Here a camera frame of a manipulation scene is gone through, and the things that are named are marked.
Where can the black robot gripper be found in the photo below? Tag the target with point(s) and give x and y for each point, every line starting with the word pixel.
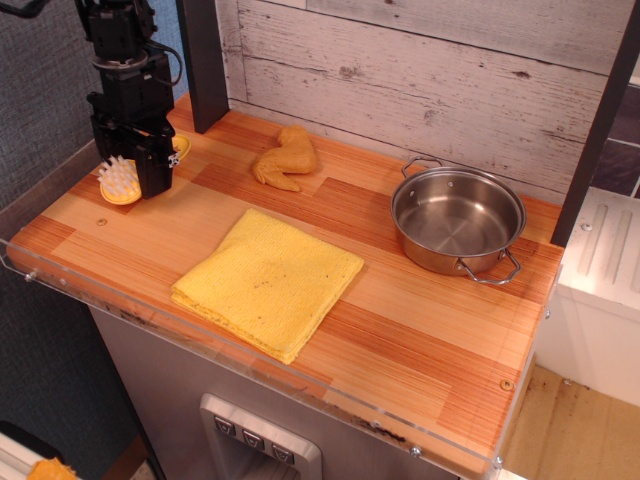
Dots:
pixel 136 96

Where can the yellow round scrub brush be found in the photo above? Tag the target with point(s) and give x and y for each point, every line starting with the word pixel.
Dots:
pixel 118 179

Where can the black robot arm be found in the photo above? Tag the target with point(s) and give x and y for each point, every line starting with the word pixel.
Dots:
pixel 119 30

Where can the toy fried chicken wing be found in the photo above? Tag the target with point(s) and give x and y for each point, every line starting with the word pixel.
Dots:
pixel 294 155

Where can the folded yellow cloth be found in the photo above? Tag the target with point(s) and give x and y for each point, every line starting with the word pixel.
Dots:
pixel 268 283

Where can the grey toy fridge cabinet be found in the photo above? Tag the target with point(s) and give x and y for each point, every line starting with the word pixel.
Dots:
pixel 165 381

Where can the silver water dispenser panel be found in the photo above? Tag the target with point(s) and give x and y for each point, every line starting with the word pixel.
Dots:
pixel 246 446

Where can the stainless steel pot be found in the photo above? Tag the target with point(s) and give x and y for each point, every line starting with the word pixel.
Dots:
pixel 458 221

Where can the orange object bottom left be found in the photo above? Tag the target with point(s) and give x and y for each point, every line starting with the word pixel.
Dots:
pixel 51 469

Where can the white toy appliance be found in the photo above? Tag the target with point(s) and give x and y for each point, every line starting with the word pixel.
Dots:
pixel 590 333

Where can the dark right shelf post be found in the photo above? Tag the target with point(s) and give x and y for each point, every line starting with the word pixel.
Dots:
pixel 609 104

